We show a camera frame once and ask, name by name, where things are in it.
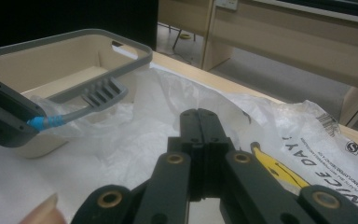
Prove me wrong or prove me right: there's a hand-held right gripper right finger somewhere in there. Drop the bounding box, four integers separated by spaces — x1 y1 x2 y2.
198 107 236 202

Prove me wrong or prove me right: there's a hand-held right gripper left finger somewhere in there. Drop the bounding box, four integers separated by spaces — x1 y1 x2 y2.
166 107 204 202

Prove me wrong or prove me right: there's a clear plastic bag yellow smiley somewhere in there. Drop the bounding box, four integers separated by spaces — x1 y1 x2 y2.
29 66 358 222

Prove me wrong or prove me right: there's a beige basket grey rim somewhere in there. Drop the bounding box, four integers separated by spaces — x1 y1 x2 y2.
0 28 154 160

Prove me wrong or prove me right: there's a blue grey toothbrush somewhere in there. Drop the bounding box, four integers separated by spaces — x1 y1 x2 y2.
27 77 130 132

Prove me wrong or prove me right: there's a white smiley shopping bag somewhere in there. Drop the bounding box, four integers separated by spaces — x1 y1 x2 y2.
150 50 358 155

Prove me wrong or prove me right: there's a black curtain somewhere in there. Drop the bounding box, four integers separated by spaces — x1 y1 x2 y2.
0 0 159 52

